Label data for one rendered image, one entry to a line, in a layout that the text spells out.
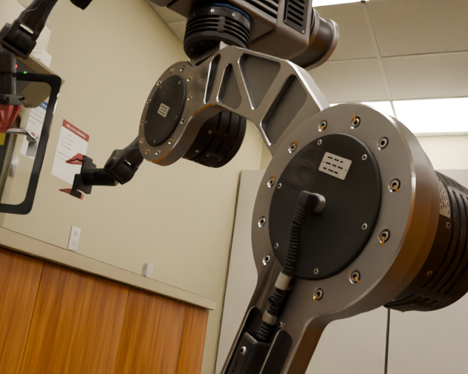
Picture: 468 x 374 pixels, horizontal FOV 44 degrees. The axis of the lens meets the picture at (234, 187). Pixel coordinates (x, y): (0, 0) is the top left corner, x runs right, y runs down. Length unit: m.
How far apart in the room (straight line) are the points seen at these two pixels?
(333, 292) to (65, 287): 1.25
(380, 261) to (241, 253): 3.99
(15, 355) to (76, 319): 0.25
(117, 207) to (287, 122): 2.45
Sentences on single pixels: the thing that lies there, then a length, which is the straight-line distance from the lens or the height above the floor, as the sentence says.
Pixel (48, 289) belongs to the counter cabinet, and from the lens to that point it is 1.71.
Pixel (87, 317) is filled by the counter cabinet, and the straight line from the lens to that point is 1.86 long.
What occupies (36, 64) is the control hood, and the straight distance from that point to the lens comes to 1.92.
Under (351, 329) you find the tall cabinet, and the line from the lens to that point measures 4.23.
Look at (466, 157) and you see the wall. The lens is 4.92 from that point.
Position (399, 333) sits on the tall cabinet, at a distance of 4.19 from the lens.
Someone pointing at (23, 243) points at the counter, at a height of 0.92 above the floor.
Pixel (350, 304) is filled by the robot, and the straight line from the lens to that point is 0.59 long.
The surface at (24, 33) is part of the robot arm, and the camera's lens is 1.61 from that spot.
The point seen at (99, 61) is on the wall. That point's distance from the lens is 3.12.
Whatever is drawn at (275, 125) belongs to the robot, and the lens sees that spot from 0.81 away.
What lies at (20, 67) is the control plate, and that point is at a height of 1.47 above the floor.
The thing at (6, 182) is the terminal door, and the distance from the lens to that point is 1.62.
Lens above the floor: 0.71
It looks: 16 degrees up
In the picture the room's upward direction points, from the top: 8 degrees clockwise
